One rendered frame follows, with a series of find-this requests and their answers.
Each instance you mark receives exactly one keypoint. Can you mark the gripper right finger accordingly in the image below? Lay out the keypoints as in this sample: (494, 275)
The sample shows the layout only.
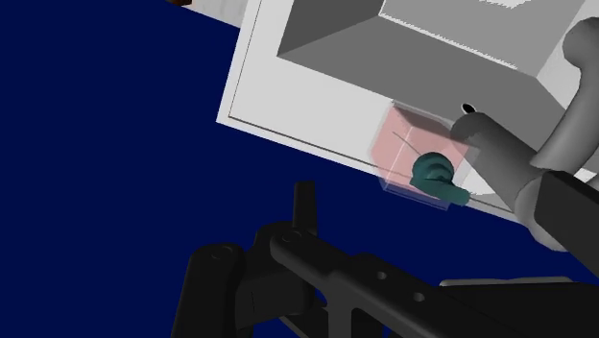
(571, 210)

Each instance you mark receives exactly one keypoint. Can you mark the white sink unit, grey basin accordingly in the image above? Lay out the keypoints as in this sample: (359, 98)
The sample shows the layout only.
(304, 103)

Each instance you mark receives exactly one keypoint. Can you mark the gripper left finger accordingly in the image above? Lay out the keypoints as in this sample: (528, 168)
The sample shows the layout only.
(220, 290)

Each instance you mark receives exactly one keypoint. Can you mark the pink soap dispenser, teal pump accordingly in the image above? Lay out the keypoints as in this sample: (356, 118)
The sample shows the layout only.
(397, 149)

